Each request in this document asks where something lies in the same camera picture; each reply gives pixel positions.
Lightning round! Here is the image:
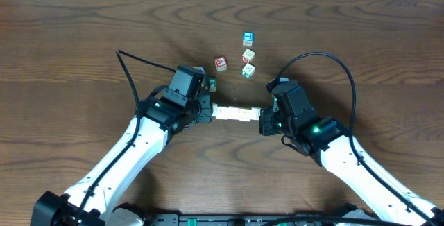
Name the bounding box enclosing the blue-edged number 3 block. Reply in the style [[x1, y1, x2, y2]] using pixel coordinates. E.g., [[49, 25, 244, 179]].
[[239, 108, 251, 122]]

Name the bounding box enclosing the cream block with yellow side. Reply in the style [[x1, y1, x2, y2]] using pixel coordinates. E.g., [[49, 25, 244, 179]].
[[212, 103, 219, 119]]

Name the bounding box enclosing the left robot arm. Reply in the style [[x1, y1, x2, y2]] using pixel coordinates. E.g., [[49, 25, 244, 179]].
[[31, 65, 212, 225]]

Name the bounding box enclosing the green J wooden block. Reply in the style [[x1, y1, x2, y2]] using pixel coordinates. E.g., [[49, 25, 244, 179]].
[[241, 63, 256, 79]]

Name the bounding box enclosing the green 4 wooden block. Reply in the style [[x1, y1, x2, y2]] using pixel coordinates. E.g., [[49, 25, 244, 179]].
[[209, 78, 216, 92]]

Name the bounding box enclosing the blue-top wooden block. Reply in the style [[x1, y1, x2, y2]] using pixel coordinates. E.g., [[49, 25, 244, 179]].
[[242, 32, 255, 46]]

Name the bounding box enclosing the plain cream wooden block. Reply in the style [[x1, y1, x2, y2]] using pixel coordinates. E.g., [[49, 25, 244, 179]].
[[251, 107, 261, 121]]

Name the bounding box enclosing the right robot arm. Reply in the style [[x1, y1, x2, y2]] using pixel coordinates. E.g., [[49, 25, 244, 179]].
[[259, 78, 443, 225]]

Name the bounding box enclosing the red U wooden block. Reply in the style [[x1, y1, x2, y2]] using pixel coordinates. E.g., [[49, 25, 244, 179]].
[[231, 107, 241, 121]]

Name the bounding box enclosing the red A wooden block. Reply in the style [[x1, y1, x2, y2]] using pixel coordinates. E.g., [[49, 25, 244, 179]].
[[214, 56, 228, 72]]

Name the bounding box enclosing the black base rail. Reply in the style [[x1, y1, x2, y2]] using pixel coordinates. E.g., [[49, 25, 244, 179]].
[[145, 212, 348, 226]]

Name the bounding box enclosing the red M wooden block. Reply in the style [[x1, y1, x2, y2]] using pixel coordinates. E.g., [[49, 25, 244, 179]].
[[241, 49, 256, 64]]

